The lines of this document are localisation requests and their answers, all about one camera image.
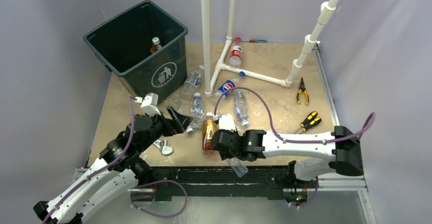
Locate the yellow red tea bottle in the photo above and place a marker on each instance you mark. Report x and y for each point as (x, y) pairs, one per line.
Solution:
(209, 127)

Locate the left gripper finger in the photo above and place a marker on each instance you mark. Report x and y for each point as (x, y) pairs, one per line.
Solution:
(179, 125)
(177, 116)

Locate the blue label water bottle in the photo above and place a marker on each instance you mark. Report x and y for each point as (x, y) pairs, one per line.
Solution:
(241, 108)

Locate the clear bottle white cap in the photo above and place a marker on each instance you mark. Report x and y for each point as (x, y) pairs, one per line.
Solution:
(197, 114)

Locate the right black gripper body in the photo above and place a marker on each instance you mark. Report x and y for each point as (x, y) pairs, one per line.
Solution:
(225, 156)

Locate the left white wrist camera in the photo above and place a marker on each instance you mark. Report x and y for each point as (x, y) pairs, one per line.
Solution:
(148, 104)

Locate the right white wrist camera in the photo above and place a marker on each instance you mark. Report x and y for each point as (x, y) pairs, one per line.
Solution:
(225, 122)

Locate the small orange bottle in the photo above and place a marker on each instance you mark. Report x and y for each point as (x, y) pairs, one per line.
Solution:
(156, 45)

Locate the clear bottle front edge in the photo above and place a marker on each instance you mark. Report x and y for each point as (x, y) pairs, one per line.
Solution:
(237, 166)

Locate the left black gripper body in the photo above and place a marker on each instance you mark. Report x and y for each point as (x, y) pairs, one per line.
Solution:
(162, 126)

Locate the red label water bottle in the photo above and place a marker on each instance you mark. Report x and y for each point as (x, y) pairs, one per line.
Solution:
(236, 54)

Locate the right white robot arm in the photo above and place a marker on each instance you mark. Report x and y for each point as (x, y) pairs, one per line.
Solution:
(337, 151)

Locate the clear bottle near bin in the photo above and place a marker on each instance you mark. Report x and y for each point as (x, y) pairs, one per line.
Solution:
(192, 82)

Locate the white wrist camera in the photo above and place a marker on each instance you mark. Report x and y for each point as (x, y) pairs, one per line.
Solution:
(225, 122)
(148, 104)

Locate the dark green trash bin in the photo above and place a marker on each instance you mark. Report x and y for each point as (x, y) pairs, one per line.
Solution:
(122, 44)

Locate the yellow handle pliers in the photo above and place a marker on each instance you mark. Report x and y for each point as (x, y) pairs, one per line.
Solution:
(302, 90)

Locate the red handle adjustable wrench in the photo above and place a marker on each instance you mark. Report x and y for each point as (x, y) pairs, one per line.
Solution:
(164, 148)

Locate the white PVC pipe frame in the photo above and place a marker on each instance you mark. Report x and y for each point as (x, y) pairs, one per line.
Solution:
(326, 11)

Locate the small pepsi bottle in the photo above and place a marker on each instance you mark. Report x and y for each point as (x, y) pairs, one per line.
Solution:
(222, 91)

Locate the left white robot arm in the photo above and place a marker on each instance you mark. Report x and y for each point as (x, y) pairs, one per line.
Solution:
(118, 168)

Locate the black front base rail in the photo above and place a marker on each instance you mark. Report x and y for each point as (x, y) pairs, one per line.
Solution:
(221, 181)

